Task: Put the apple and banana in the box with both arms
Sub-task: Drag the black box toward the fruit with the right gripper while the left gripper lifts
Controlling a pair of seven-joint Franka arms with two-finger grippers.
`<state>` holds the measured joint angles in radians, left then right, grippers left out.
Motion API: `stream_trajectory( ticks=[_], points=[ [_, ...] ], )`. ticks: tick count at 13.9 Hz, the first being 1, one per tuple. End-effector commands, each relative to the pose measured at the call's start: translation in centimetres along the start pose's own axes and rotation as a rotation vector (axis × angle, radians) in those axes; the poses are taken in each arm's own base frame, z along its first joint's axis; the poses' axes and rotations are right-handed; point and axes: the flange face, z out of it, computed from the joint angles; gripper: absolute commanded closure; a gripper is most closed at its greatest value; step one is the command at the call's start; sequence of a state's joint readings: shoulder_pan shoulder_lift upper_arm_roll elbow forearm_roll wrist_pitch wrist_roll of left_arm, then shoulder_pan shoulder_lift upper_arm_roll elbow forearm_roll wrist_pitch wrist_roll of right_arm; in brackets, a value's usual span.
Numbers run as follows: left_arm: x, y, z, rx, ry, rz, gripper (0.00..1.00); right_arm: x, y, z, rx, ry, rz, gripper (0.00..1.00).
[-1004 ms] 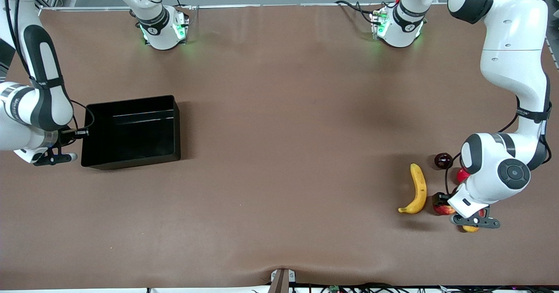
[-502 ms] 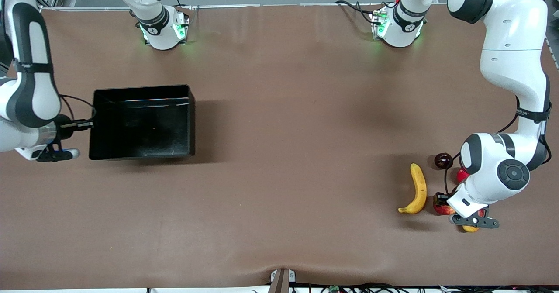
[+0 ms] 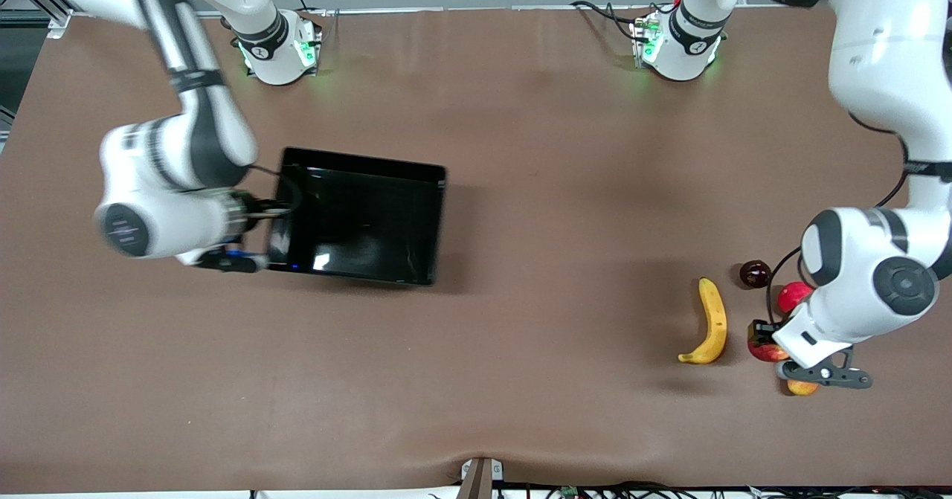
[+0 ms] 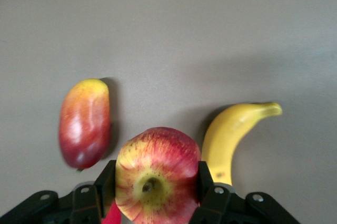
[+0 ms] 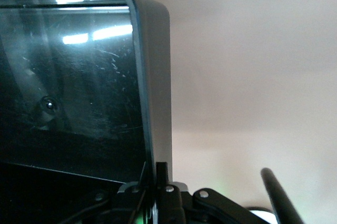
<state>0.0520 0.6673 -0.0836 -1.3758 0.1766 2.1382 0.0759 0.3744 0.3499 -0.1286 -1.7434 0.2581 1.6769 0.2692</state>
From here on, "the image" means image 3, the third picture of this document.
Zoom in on red yellow apple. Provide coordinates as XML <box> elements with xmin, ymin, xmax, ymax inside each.
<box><xmin>747</xmin><ymin>338</ymin><xmax>791</xmax><ymax>364</ymax></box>

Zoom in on yellow banana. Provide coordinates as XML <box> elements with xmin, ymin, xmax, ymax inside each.
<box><xmin>678</xmin><ymin>277</ymin><xmax>728</xmax><ymax>366</ymax></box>

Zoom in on black plastic box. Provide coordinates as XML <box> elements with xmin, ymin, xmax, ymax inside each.
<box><xmin>264</xmin><ymin>147</ymin><xmax>448</xmax><ymax>286</ymax></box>

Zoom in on red round apple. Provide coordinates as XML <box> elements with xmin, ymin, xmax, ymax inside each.
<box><xmin>777</xmin><ymin>282</ymin><xmax>815</xmax><ymax>315</ymax></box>

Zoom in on dark purple plum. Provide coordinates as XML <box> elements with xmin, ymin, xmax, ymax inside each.
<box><xmin>739</xmin><ymin>260</ymin><xmax>772</xmax><ymax>289</ymax></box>

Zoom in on metal table clamp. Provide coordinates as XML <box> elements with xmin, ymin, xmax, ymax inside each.
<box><xmin>459</xmin><ymin>457</ymin><xmax>505</xmax><ymax>499</ymax></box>

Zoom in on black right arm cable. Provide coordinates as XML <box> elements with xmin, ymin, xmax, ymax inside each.
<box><xmin>245</xmin><ymin>163</ymin><xmax>304</xmax><ymax>217</ymax></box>

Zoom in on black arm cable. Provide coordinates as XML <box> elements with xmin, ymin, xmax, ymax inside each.
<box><xmin>766</xmin><ymin>111</ymin><xmax>914</xmax><ymax>329</ymax></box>
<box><xmin>245</xmin><ymin>163</ymin><xmax>304</xmax><ymax>217</ymax></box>

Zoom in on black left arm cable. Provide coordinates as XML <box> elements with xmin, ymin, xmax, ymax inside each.
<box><xmin>766</xmin><ymin>111</ymin><xmax>914</xmax><ymax>329</ymax></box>

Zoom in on aluminium table edge rail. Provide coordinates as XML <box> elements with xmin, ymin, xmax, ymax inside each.
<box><xmin>45</xmin><ymin>4</ymin><xmax>767</xmax><ymax>18</ymax></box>

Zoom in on aluminium frame struts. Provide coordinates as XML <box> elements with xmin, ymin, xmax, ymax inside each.
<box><xmin>0</xmin><ymin>0</ymin><xmax>71</xmax><ymax>39</ymax></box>

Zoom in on black left base cables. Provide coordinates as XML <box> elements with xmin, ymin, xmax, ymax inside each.
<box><xmin>571</xmin><ymin>0</ymin><xmax>648</xmax><ymax>42</ymax></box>

